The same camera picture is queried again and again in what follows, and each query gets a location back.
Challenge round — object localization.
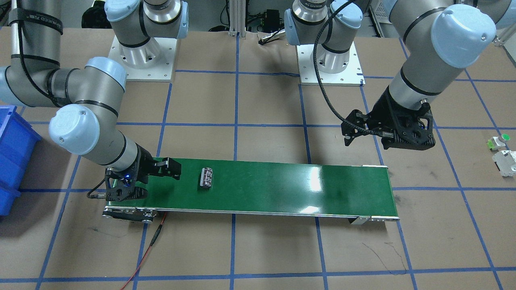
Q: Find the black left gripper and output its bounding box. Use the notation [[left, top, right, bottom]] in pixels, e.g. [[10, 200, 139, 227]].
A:
[[341, 87, 436, 151]]

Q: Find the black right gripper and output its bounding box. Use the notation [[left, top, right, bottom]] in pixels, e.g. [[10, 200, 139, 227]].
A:
[[104, 145, 182, 202]]

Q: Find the dark capacitor block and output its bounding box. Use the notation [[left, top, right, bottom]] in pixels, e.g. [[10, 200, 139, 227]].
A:
[[199, 167, 213, 189]]

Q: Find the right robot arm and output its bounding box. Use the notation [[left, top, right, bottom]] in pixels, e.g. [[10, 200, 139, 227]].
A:
[[1, 0, 182, 201]]

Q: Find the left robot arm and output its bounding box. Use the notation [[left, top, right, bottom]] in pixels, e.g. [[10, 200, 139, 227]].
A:
[[284, 0, 516, 150]]

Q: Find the green conveyor belt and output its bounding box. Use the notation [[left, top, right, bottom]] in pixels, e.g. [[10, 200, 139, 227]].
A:
[[103, 158, 399, 224]]

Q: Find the green push button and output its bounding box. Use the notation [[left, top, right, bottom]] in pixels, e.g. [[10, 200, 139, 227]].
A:
[[486, 134, 510, 151]]

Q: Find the blue plastic bin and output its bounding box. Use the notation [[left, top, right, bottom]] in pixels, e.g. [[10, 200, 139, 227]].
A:
[[0, 105, 41, 216]]

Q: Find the white circuit breaker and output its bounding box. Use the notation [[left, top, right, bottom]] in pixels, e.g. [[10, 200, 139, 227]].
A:
[[492, 150, 516, 177]]

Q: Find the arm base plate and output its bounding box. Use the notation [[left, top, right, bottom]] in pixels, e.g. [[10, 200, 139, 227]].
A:
[[108, 37, 177, 83], [296, 42, 366, 86]]

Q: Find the red black conveyor cable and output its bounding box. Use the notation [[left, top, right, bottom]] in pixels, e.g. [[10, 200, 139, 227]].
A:
[[119, 212, 168, 290]]

